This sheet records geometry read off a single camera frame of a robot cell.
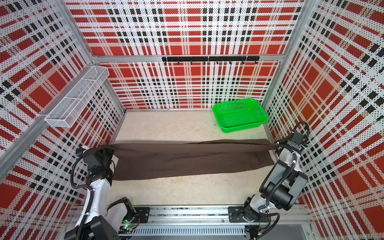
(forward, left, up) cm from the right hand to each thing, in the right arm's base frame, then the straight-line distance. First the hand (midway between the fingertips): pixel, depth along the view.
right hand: (281, 143), depth 87 cm
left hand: (-3, +97, +8) cm, 97 cm away
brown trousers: (-5, +82, -9) cm, 82 cm away
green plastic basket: (+33, +17, -12) cm, 39 cm away
